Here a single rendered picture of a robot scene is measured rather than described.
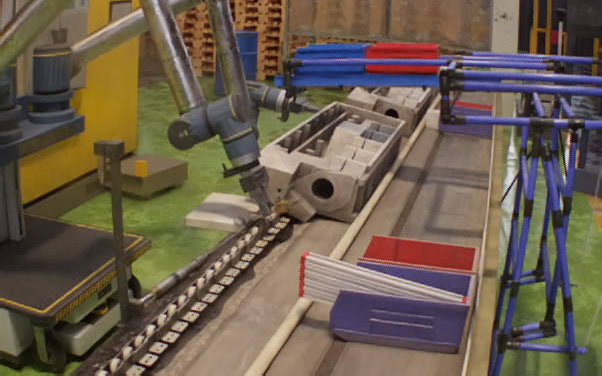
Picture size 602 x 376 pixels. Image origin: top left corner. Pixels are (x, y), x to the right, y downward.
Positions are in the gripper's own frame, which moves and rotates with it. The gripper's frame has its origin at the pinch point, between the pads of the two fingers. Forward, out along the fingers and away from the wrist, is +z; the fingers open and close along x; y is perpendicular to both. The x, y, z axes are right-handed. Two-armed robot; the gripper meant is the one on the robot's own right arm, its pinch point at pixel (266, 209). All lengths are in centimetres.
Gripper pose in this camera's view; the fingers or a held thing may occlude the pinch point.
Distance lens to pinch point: 232.1
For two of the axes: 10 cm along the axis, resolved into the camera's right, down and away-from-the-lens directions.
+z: 3.7, 9.2, 1.5
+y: 8.9, -3.0, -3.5
